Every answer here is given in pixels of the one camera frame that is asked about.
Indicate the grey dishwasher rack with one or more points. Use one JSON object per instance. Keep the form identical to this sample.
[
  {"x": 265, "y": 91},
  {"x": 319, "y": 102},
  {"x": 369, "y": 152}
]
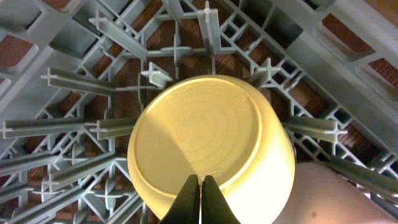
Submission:
[{"x": 76, "y": 74}]

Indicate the yellow bowl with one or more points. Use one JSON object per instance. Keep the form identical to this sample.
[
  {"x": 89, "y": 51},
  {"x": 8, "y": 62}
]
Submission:
[{"x": 213, "y": 125}]

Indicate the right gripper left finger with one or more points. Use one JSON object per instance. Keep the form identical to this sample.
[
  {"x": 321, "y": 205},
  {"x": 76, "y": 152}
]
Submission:
[{"x": 186, "y": 206}]

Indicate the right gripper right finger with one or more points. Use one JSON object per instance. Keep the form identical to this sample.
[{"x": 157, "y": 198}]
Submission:
[{"x": 214, "y": 207}]

